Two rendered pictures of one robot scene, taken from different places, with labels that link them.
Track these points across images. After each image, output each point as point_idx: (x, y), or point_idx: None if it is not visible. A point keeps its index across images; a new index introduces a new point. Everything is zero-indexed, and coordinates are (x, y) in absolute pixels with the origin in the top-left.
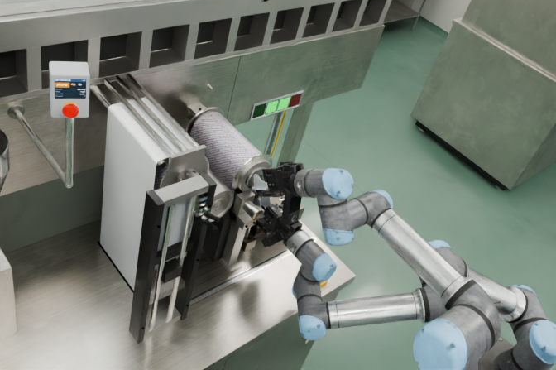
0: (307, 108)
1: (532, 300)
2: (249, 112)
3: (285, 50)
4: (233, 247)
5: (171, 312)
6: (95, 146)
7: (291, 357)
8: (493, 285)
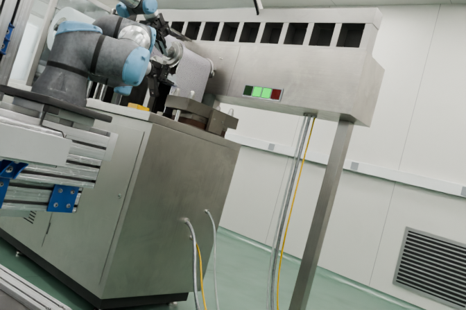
0: (332, 156)
1: (126, 40)
2: (243, 89)
3: (269, 49)
4: (145, 96)
5: (100, 93)
6: None
7: (107, 207)
8: (130, 35)
